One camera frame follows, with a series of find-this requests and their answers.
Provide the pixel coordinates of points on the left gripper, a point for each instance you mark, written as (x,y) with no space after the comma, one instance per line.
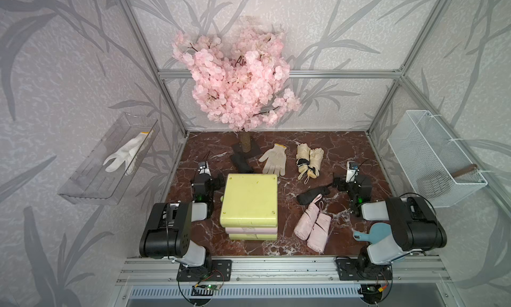
(216,184)

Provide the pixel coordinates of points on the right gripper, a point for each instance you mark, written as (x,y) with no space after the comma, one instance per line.
(342,182)

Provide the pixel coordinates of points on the black umbrella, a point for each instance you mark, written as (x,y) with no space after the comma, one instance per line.
(240,163)
(309,196)

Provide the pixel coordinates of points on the green pink drawer cabinet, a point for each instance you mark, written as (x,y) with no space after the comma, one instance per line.
(250,207)

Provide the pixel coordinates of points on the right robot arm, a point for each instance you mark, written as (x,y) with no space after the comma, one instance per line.
(409,222)

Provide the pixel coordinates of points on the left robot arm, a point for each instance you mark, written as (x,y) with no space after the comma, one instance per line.
(168,230)

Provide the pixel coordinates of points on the beige folded umbrella right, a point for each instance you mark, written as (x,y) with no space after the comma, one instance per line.
(316,158)

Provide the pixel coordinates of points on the beige folded umbrella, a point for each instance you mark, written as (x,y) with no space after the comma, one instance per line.
(303,159)
(316,158)

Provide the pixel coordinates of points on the pink folded umbrella right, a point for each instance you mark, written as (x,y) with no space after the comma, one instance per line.
(319,234)

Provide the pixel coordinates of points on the beige folded umbrella left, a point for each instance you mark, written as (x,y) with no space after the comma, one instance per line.
(303,159)

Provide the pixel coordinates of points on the blue paddle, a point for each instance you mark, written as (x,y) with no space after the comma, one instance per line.
(377,232)

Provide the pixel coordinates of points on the brown brush in basket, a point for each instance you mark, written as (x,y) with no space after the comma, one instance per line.
(439,183)

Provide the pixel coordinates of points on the white knit glove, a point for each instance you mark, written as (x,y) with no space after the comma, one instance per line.
(275,160)

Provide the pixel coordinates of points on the pink cherry blossom tree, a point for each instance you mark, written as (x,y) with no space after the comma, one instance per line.
(246,89)

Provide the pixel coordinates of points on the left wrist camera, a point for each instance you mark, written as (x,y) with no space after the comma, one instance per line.
(203,168)

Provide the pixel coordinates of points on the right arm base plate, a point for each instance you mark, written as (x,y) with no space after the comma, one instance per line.
(362,270)

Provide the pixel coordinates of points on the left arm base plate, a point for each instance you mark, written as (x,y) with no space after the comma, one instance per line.
(214,270)

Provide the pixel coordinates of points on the white wire wall basket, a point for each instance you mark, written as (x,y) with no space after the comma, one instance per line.
(422,145)

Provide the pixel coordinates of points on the clear acrylic wall shelf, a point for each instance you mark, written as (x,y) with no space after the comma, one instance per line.
(90,183)

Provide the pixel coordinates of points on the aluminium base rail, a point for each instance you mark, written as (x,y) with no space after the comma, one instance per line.
(286,270)

